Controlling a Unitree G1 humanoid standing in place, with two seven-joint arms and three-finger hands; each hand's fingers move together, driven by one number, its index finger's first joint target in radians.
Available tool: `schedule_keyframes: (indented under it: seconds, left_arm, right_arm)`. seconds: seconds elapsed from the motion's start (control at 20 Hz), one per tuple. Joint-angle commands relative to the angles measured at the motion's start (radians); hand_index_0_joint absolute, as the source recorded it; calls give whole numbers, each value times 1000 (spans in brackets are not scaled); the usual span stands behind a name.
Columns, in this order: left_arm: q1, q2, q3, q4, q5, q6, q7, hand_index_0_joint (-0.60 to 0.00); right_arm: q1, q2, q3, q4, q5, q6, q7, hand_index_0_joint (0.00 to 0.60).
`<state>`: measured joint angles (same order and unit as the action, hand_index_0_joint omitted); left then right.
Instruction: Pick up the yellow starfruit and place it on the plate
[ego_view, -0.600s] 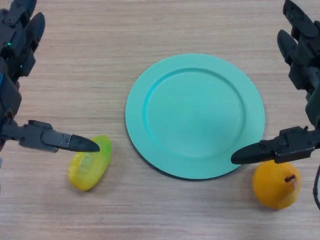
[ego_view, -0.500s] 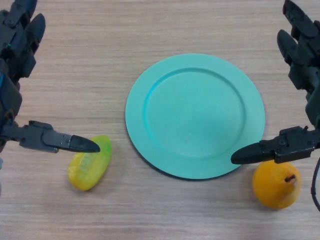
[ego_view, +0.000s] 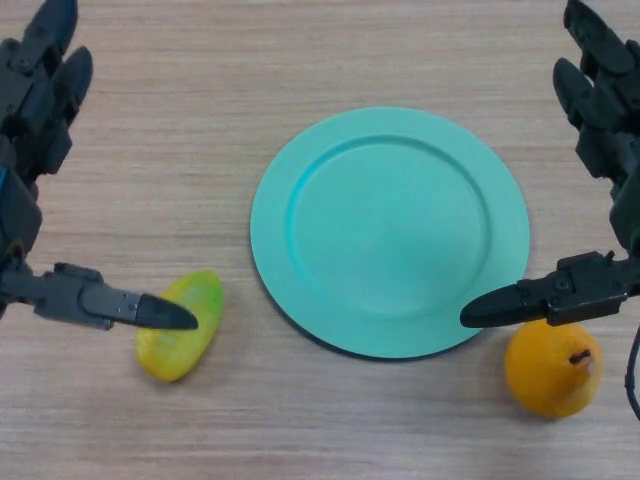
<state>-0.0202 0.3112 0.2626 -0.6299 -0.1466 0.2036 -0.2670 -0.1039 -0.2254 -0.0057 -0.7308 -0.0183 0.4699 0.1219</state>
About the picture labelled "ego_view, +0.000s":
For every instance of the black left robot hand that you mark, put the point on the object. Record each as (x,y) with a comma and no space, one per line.
(30,115)

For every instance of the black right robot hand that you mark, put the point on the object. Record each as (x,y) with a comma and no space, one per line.
(607,125)

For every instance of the yellow green starfruit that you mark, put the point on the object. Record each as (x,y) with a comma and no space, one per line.
(175,350)

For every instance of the green round plate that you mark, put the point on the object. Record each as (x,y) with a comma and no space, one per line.
(390,225)

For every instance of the orange pear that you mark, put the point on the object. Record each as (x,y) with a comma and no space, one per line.
(545,370)

